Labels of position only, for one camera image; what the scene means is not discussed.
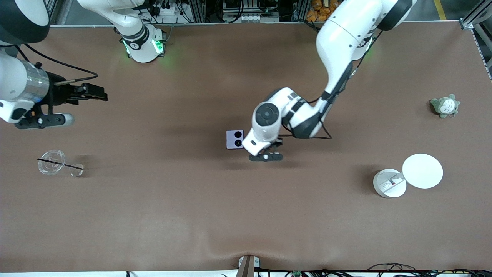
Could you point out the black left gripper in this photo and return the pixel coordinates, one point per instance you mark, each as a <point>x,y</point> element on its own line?
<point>276,143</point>

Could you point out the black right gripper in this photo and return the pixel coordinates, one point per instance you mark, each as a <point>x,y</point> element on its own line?
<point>57,95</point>

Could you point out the lavender flip phone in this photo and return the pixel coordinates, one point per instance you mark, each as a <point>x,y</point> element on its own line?
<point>233,139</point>

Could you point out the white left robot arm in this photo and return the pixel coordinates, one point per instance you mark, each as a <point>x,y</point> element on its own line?
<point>342,38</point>

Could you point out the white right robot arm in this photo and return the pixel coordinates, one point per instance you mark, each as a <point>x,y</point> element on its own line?
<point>23,84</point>

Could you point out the black straw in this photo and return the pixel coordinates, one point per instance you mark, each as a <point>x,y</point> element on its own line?
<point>57,163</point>

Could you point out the clear plastic cup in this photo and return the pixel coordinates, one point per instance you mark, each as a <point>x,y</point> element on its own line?
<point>51,162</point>

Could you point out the white power strip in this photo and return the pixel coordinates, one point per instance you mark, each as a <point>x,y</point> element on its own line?
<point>169,9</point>

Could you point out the white round box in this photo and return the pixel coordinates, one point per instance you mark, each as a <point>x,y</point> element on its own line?
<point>389,184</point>

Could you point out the grey control box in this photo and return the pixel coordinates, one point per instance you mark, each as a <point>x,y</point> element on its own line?
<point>246,11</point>

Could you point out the bag of orange items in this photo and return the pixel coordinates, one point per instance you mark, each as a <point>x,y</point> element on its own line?
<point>319,9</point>

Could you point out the white round lid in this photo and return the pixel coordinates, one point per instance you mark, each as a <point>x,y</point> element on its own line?
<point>422,171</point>

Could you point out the grey white plush toy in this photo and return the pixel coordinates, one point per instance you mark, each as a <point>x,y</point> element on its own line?
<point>445,106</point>

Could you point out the aluminium frame post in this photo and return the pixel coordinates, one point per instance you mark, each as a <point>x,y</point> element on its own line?
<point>54,9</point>
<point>476,19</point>

